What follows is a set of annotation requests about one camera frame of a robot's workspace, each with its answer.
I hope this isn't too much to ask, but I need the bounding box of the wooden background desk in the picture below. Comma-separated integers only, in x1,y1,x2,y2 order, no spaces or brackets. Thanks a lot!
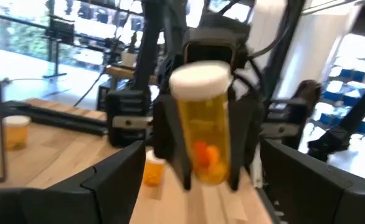
103,63,158,91

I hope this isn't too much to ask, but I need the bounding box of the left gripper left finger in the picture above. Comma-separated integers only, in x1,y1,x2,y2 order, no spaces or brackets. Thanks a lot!
29,141,146,224

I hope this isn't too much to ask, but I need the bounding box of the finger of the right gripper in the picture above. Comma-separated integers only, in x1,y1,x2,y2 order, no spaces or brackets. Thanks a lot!
228,90,264,191
153,93,192,191

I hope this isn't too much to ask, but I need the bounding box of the small potted plant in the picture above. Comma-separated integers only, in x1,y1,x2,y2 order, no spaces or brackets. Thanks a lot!
120,30,139,68

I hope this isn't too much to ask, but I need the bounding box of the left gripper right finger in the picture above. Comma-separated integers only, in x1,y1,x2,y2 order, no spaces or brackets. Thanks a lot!
260,139,365,224

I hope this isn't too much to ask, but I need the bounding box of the orange medicine bottle white cap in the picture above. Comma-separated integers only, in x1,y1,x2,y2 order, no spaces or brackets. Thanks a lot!
142,149,166,188
169,60,233,186
2,114,31,152

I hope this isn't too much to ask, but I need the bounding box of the black aluminium table frame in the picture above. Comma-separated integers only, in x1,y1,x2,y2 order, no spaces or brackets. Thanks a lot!
1,98,109,137

